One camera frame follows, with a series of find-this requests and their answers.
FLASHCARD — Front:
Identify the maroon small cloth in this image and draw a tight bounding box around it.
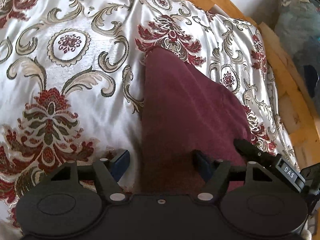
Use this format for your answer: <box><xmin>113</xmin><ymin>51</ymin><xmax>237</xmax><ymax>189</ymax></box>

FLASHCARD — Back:
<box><xmin>140</xmin><ymin>48</ymin><xmax>251</xmax><ymax>193</ymax></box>

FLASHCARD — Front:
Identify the grey blue patterned blanket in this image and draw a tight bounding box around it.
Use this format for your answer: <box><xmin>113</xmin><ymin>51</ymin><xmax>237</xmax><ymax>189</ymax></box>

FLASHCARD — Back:
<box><xmin>273</xmin><ymin>0</ymin><xmax>320</xmax><ymax>100</ymax></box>

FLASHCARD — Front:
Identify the white floral satin bedspread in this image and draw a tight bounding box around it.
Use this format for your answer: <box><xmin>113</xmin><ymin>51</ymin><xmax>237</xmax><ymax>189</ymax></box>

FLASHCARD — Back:
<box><xmin>1</xmin><ymin>0</ymin><xmax>297</xmax><ymax>239</ymax></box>

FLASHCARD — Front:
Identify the wooden bed frame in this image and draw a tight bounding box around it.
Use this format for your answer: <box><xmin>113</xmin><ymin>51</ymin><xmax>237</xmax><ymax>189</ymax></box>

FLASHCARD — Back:
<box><xmin>135</xmin><ymin>0</ymin><xmax>320</xmax><ymax>170</ymax></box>

